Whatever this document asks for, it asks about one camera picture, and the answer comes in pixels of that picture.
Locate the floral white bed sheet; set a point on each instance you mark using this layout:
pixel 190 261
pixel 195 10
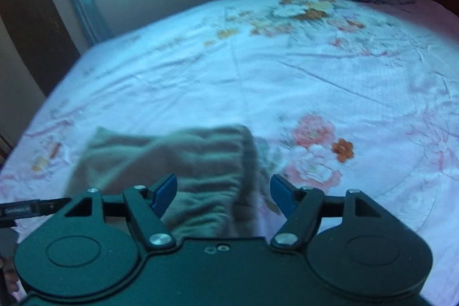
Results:
pixel 337 94

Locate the dark wooden wardrobe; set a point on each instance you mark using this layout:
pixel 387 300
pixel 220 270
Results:
pixel 41 39

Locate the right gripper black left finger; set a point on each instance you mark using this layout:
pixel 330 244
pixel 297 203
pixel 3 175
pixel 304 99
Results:
pixel 146 207

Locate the grey-brown fleece pants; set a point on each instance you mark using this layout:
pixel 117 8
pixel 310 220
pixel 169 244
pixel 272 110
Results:
pixel 216 169

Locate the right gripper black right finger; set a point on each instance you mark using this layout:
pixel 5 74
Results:
pixel 301 208

